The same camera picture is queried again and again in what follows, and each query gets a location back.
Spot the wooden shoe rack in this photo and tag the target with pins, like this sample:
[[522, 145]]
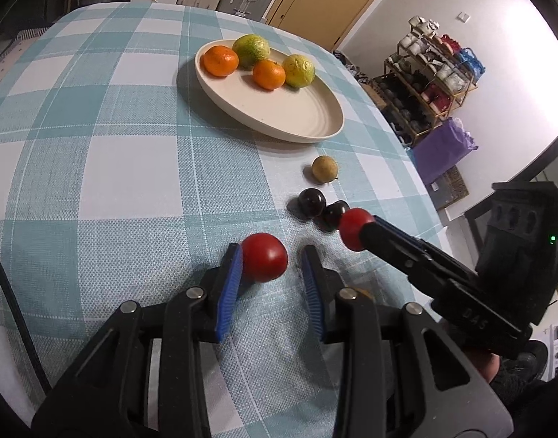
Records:
[[436, 116]]

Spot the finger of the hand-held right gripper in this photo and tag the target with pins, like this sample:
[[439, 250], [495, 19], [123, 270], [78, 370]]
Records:
[[388, 251], [400, 233]]

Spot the white light switch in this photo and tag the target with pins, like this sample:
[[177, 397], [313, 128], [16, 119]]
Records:
[[464, 17]]

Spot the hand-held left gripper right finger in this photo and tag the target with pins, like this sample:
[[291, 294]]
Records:
[[312, 296]]

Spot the dark purple plum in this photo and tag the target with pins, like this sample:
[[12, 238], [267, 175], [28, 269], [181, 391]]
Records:
[[332, 214], [312, 201]]

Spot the dotted rug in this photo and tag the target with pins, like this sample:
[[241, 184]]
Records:
[[14, 45]]

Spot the brown woven basket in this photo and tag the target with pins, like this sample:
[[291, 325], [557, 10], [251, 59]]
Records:
[[454, 187]]

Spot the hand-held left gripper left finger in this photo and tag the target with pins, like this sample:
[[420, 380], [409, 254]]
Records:
[[231, 292]]

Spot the red tomato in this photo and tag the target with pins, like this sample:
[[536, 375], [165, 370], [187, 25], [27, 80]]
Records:
[[353, 229], [264, 256]]

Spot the purple bag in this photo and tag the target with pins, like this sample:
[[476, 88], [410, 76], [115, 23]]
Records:
[[443, 150]]

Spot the wooden door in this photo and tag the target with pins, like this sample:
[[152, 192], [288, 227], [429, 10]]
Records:
[[320, 4]]

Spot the orange mandarin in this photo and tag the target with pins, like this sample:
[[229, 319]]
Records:
[[269, 74], [220, 60]]

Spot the cream round plate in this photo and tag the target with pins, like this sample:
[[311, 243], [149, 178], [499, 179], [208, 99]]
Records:
[[288, 109]]

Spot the scattered pile of shoes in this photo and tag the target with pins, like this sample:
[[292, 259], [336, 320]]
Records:
[[352, 66]]

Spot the yellow-green citrus fruit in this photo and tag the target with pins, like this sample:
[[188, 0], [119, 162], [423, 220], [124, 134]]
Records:
[[251, 50], [299, 70]]

